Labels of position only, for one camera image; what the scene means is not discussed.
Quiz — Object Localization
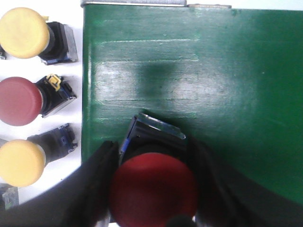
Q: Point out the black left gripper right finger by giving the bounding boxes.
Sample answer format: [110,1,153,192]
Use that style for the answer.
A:
[187,137,303,227]

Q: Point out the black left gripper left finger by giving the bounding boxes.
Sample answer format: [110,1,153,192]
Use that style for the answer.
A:
[0,141,119,227]

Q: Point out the yellow mushroom push button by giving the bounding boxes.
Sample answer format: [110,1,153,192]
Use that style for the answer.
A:
[0,7,78,65]
[0,123,78,187]

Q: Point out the red mushroom push button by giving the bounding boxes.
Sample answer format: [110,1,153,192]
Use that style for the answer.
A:
[0,74,77,126]
[109,113,198,227]

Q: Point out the green conveyor belt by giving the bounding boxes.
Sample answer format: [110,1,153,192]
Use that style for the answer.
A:
[81,3,303,203]

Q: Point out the aluminium conveyor frame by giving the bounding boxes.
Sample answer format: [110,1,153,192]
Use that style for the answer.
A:
[80,0,232,9]

